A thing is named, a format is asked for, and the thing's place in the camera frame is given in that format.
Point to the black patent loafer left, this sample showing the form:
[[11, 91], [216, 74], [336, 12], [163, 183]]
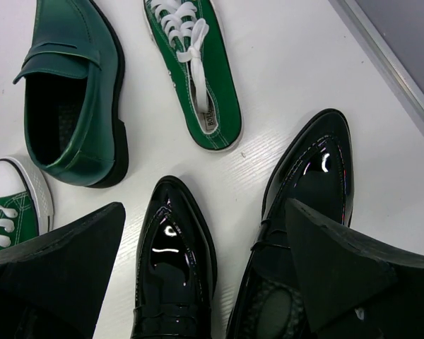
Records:
[[176, 266]]

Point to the black patent loafer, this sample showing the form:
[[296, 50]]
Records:
[[176, 266], [317, 170]]

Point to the aluminium table edge rail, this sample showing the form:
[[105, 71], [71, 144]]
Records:
[[376, 45]]

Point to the black patent loafer right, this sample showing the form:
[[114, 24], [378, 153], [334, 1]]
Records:
[[317, 170]]

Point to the green canvas sneaker white laces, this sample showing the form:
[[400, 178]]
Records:
[[190, 38]]

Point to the dark green leather loafer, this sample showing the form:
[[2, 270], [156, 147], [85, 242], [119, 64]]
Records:
[[73, 75]]

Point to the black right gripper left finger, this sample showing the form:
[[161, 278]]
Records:
[[53, 286]]

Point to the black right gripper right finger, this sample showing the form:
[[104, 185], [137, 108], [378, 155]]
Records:
[[354, 286]]

